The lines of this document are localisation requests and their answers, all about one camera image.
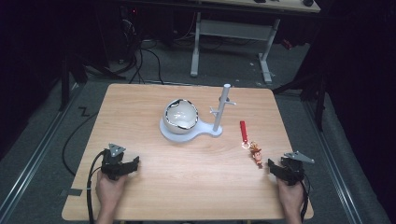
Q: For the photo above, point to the grey tape strip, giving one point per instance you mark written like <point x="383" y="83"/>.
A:
<point x="72" y="192"/>

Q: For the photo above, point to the white stand with pegs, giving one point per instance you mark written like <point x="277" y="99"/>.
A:
<point x="220" y="109"/>

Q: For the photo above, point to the dark computer tower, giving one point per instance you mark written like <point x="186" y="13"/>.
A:
<point x="129" y="31"/>

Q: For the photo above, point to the person's right hand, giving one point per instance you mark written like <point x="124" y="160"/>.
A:
<point x="291" y="197"/>

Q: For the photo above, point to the black metal stand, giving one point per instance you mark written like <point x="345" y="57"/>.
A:
<point x="320" y="99"/>
<point x="66" y="81"/>

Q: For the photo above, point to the white-framed wooden desk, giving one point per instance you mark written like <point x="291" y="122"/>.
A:
<point x="235" y="30"/>

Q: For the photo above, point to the white eggshell-shaped bowl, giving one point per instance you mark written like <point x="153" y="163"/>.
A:
<point x="180" y="118"/>

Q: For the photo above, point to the black computer mouse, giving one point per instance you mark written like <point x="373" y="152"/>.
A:
<point x="308" y="2"/>

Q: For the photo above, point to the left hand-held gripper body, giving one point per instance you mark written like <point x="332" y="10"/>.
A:
<point x="112" y="161"/>

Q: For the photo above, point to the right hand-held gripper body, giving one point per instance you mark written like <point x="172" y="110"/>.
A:
<point x="292" y="169"/>

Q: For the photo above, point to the person's left hand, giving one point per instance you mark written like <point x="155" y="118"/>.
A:
<point x="108" y="193"/>

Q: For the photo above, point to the metal floor rail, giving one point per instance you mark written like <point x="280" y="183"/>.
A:
<point x="334" y="165"/>
<point x="34" y="155"/>

